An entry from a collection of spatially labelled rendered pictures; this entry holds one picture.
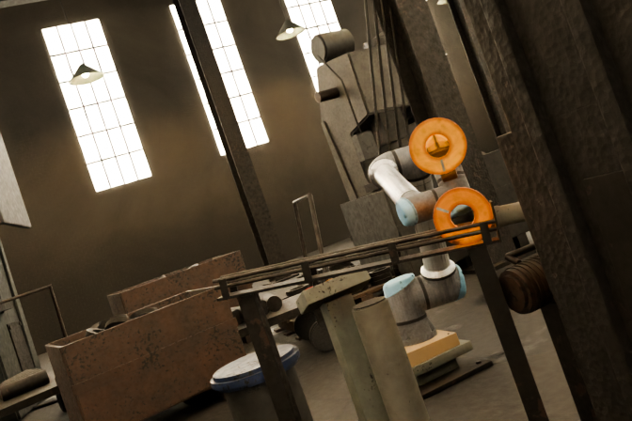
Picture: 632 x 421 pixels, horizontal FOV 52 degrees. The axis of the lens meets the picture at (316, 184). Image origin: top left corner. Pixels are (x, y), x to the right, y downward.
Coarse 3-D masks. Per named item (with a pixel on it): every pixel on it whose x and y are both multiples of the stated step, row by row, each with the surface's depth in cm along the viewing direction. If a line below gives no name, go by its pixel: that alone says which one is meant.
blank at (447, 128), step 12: (432, 120) 174; (444, 120) 173; (420, 132) 175; (432, 132) 174; (444, 132) 174; (456, 132) 173; (420, 144) 175; (456, 144) 173; (420, 156) 175; (432, 156) 177; (444, 156) 174; (456, 156) 173; (420, 168) 175; (432, 168) 175; (444, 168) 174
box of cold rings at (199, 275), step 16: (224, 256) 530; (240, 256) 535; (176, 272) 591; (192, 272) 517; (208, 272) 522; (224, 272) 528; (128, 288) 571; (144, 288) 499; (160, 288) 504; (176, 288) 509; (192, 288) 514; (240, 288) 530; (112, 304) 548; (128, 304) 492; (144, 304) 497
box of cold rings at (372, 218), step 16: (496, 160) 524; (432, 176) 502; (496, 176) 522; (384, 192) 487; (496, 192) 519; (512, 192) 524; (352, 208) 549; (368, 208) 520; (384, 208) 495; (352, 224) 559; (368, 224) 529; (384, 224) 503; (400, 224) 486; (352, 240) 568; (368, 240) 539; (384, 240) 511; (528, 240) 524; (384, 256) 520; (464, 256) 500; (416, 272) 485
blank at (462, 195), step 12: (456, 192) 171; (468, 192) 171; (444, 204) 172; (456, 204) 172; (468, 204) 171; (480, 204) 170; (444, 216) 172; (480, 216) 170; (492, 216) 170; (444, 228) 172; (456, 240) 172; (468, 240) 171
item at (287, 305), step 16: (320, 240) 403; (304, 256) 456; (272, 304) 406; (288, 304) 418; (240, 320) 404; (272, 320) 388; (304, 320) 450; (320, 320) 396; (304, 336) 448; (320, 336) 395; (192, 400) 375
